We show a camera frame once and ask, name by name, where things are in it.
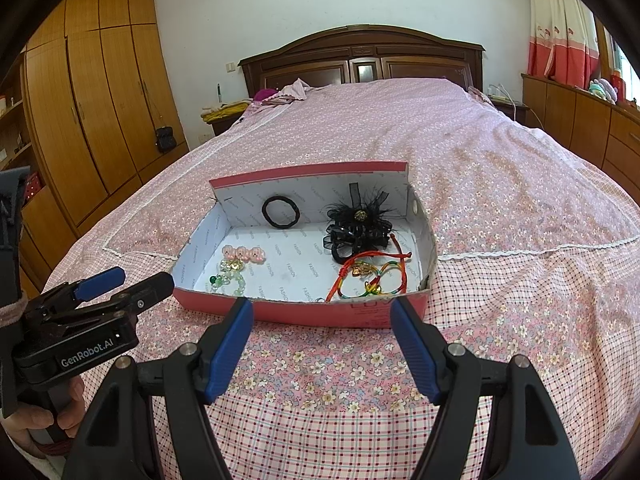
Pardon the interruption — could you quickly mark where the person's left hand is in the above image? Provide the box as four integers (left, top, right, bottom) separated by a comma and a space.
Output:
0, 375, 87, 461

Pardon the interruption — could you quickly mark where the dark wooden nightstand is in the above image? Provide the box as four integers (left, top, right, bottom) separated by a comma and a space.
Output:
207, 115, 246, 137
492, 100, 530, 126

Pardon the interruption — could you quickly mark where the dark wooden headboard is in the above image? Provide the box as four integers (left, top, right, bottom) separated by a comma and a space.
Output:
237, 24, 486, 93

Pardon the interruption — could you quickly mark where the pastel plush toy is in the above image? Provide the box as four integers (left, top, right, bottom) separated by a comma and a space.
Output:
589, 77, 621, 103

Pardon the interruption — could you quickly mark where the clear bead bracelet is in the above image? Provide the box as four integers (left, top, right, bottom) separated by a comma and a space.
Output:
207, 259, 247, 296

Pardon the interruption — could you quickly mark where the white charger cable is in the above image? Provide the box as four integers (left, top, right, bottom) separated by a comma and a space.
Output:
487, 82, 516, 106

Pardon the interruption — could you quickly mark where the pink cardboard box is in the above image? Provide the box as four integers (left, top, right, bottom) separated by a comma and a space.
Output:
171, 161, 438, 330

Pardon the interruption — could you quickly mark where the black hair tie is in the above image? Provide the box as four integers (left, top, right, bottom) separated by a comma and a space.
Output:
262, 196, 300, 231

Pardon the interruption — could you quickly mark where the rainbow cord bracelet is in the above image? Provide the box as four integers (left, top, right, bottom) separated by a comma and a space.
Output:
325, 260, 396, 303

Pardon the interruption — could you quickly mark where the pink flower hair clip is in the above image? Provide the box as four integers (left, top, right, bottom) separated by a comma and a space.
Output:
221, 245, 266, 264

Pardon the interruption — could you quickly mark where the pink floral bed blanket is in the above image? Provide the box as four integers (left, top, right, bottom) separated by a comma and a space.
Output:
47, 77, 640, 480

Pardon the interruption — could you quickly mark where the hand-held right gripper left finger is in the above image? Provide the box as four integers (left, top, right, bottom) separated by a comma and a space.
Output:
61, 296, 255, 480

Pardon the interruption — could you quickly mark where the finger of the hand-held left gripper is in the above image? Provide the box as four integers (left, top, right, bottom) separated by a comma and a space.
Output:
120, 272, 176, 315
70, 267, 127, 303

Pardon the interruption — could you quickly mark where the person's left forearm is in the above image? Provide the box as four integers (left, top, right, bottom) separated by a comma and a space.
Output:
20, 447, 68, 480

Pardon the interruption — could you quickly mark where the window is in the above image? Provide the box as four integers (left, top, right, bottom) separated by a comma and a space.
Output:
607, 35, 640, 106

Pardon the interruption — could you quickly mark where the wooden dresser cabinet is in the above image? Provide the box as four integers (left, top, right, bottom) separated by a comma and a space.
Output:
521, 72, 640, 191

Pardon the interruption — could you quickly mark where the black feather hair accessory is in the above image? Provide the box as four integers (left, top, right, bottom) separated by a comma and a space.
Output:
322, 182, 396, 265

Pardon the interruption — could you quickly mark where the yellow cloth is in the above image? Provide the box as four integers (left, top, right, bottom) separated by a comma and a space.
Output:
201, 102, 251, 123

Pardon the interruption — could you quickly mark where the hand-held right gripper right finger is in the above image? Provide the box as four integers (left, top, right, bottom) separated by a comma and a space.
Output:
390, 296, 573, 480

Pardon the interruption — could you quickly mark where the wooden wardrobe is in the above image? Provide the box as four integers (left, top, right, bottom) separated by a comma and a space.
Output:
0, 0, 191, 301

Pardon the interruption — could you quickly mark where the pink garment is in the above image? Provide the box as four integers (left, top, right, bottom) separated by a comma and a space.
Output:
260, 78, 323, 106

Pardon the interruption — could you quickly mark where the white and red curtain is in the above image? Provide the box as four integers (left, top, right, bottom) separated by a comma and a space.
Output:
525, 0, 601, 88

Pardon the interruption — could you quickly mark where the red cord bracelet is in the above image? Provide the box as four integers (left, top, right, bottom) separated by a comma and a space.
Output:
391, 232, 414, 263
340, 252, 407, 297

